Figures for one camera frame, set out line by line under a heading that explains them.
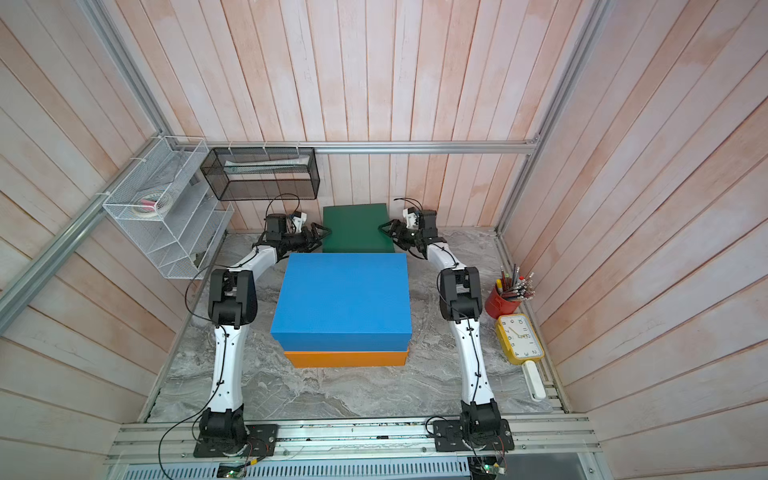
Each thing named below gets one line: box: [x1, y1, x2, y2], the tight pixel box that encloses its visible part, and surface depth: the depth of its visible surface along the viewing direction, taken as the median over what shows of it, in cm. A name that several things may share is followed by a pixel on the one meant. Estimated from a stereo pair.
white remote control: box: [521, 360, 546, 402], surface depth 83 cm
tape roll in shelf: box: [133, 191, 175, 217], surface depth 76 cm
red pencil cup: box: [485, 279, 522, 319], surface depth 92 cm
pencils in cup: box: [496, 264, 535, 300], surface depth 92 cm
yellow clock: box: [496, 313, 545, 365], surface depth 90 cm
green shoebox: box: [322, 203, 395, 253], surface depth 114 cm
